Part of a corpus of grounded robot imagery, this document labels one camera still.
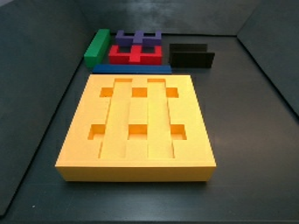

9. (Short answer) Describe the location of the purple comb-shaped block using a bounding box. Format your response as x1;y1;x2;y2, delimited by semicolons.
116;30;163;47

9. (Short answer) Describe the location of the black angle bracket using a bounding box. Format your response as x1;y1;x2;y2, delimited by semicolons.
170;44;215;68

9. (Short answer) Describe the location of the red comb-shaped block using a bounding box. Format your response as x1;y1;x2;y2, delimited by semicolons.
108;45;163;66

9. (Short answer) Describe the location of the blue rectangular block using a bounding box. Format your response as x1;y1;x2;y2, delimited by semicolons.
92;64;172;74

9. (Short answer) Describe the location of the yellow slotted board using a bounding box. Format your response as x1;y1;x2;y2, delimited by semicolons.
55;74;216;182

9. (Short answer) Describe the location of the green rectangular block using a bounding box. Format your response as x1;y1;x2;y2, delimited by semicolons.
84;29;110;68

